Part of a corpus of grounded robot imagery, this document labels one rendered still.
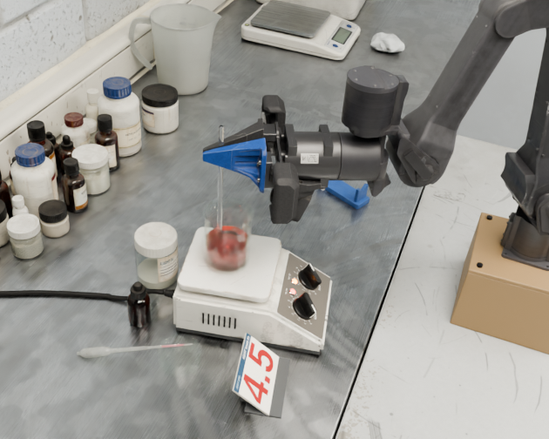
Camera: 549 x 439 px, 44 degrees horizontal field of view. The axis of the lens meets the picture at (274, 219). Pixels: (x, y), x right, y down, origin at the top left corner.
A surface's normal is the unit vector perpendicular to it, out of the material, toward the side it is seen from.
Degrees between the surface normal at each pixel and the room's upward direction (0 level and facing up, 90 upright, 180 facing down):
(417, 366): 0
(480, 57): 87
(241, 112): 0
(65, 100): 90
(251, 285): 0
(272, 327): 90
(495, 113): 90
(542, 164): 57
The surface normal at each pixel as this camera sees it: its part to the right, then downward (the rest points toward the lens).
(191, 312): -0.15, 0.62
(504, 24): 0.14, 0.59
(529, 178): 0.18, 0.12
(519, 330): -0.36, 0.57
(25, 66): 0.93, 0.28
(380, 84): 0.07, -0.80
